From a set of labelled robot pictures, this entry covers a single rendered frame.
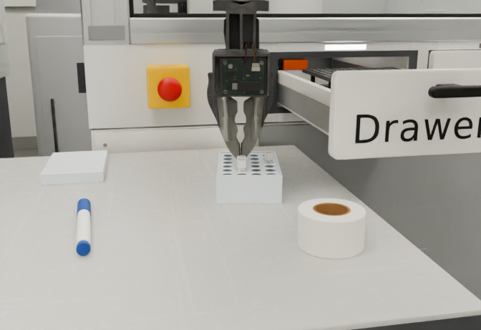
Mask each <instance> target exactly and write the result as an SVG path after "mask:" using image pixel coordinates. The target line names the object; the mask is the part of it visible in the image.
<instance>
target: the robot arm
mask: <svg viewBox="0 0 481 330"><path fill-rule="evenodd" d="M213 11H226V18H225V19H224V29H223V33H224V39H225V49H214V51H213V53H212V63H213V72H209V73H208V88H207V98H208V104H209V105H210V108H211V110H212V112H213V114H214V116H215V118H216V121H217V123H218V128H219V130H220V133H221V135H222V136H223V139H224V141H225V144H226V146H227V148H228V149H229V150H230V152H231V154H232V155H233V156H234V157H235V158H236V159H237V156H239V155H245V156H246V157H247V156H248V155H249V154H250V153H251V151H252V149H253V148H254V146H255V144H256V142H257V140H258V137H259V135H260V133H261V130H262V128H263V123H264V121H265V119H266V116H267V114H268V112H269V110H270V108H271V106H272V104H273V99H274V88H273V73H272V72H270V60H271V53H270V52H269V51H268V50H267V49H260V48H259V19H258V18H256V12H257V11H269V1H266V0H215V1H213ZM232 97H249V98H248V99H247V100H245V101H244V103H243V112H244V114H245V115H246V124H245V126H244V127H243V132H244V139H243V141H242V143H241V148H240V143H239V141H238V139H237V133H238V127H237V126H236V124H235V116H236V114H237V113H238V103H237V101H236V100H235V99H233V98H232Z"/></svg>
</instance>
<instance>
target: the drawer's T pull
mask: <svg viewBox="0 0 481 330"><path fill-rule="evenodd" d="M428 95H429V96H430V97H432V98H457V97H481V85H459V84H437V85H436V86H433V87H430V88H429V90H428Z"/></svg>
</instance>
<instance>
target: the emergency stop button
mask: <svg viewBox="0 0 481 330"><path fill-rule="evenodd" d="M157 91H158V94H159V96H160V97H161V98H162V99H163V100H165V101H167V102H173V101H175V100H177V99H178V98H179V97H180V95H181V93H182V87H181V84H180V83H179V81H178V80H176V79H175V78H173V77H166V78H164V79H162V80H161V81H160V83H159V85H158V87H157Z"/></svg>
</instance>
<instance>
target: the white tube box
mask: <svg viewBox="0 0 481 330"><path fill-rule="evenodd" d="M265 152H272V153H273V163H271V164H266V163H264V162H265V161H264V153H265ZM282 178H283V176H282V173H281V169H280V166H279V163H278V158H277V156H276V151H251V153H250V154H249V155H248V156H247V158H246V171H244V172H239V171H238V169H237V160H236V158H235V157H234V156H233V155H232V154H231V152H230V151H219V156H218V167H217V173H216V202H217V203H282Z"/></svg>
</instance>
